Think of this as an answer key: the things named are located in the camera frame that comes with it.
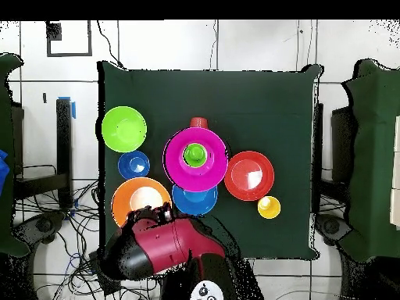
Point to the green cup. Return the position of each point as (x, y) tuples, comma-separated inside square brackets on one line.
[(195, 154)]

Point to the large pink bowl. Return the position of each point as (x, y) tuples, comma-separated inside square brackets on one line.
[(175, 168)]

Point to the light blue bowl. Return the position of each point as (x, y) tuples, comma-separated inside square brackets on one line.
[(195, 203)]

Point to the orange-red ribbed cup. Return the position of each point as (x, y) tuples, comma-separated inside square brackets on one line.
[(198, 122)]

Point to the small dark blue bowl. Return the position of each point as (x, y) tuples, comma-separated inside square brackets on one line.
[(128, 168)]

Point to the large orange bowl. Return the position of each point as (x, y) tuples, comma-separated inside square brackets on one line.
[(125, 193)]

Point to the light green bowl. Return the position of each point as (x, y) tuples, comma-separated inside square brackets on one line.
[(124, 128)]

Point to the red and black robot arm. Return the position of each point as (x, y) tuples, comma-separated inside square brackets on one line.
[(168, 243)]

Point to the red shallow bowl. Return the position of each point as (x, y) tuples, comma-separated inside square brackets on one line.
[(248, 175)]

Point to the yellow cup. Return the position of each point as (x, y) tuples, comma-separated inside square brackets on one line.
[(270, 209)]

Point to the dark green tablecloth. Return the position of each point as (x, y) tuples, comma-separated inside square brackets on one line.
[(250, 100)]

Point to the black power strip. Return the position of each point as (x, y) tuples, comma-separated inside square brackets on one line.
[(109, 287)]

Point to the green-clothed side table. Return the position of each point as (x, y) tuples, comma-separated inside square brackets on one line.
[(6, 218), (375, 156)]

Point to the blue object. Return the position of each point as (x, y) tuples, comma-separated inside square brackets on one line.
[(3, 172)]

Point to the black stand frame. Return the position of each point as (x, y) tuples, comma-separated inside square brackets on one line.
[(318, 140), (64, 140)]

